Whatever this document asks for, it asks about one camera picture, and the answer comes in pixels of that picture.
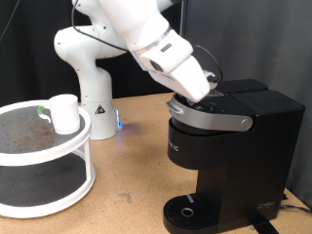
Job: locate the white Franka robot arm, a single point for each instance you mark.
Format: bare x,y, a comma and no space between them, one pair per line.
94,81

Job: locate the black Keurig coffee machine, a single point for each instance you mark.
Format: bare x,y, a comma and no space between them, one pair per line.
247,156

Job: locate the grey partition panel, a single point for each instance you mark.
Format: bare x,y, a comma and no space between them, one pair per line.
279,39

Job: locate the white two-tier turntable shelf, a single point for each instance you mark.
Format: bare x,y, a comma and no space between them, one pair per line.
39,169

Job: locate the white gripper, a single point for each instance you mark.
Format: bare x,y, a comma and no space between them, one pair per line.
188,81

